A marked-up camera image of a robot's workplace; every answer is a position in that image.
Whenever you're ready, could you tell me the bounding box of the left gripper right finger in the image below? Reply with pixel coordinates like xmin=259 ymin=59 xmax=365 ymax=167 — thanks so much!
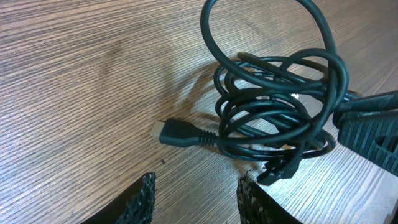
xmin=236 ymin=175 xmax=302 ymax=224

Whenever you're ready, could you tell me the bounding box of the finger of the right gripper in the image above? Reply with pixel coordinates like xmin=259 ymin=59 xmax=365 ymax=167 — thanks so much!
xmin=331 ymin=90 xmax=398 ymax=177

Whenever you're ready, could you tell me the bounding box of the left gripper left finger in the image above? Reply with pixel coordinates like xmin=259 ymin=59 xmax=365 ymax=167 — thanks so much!
xmin=82 ymin=172 xmax=156 ymax=224

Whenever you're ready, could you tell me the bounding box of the black usb cable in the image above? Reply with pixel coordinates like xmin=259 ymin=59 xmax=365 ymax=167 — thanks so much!
xmin=150 ymin=0 xmax=361 ymax=187

